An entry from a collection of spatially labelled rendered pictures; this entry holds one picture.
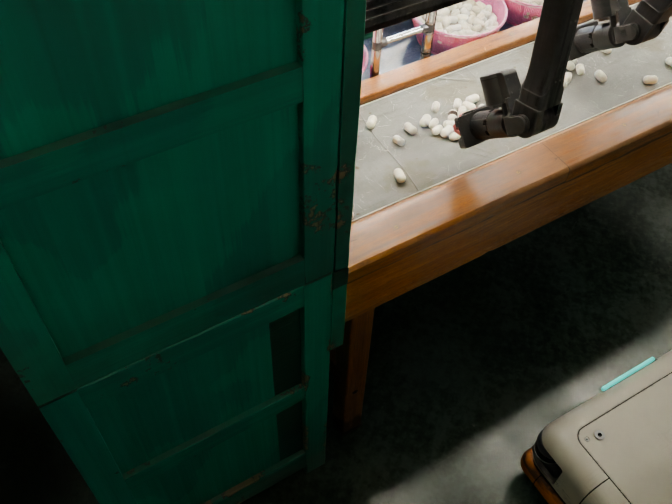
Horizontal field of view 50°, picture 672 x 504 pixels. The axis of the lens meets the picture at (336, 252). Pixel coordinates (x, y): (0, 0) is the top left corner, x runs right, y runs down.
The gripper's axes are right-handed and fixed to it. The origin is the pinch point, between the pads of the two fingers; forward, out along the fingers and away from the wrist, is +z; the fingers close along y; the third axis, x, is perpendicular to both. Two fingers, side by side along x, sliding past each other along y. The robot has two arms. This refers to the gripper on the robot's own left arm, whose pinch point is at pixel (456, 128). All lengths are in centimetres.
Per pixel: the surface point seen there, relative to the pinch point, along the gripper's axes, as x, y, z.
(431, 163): 5.9, 5.9, 4.4
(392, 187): 7.1, 17.4, 3.0
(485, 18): -20, -40, 35
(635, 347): 86, -55, 25
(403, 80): -12.2, -3.0, 21.3
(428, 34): -20.5, -13.3, 21.4
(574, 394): 88, -28, 23
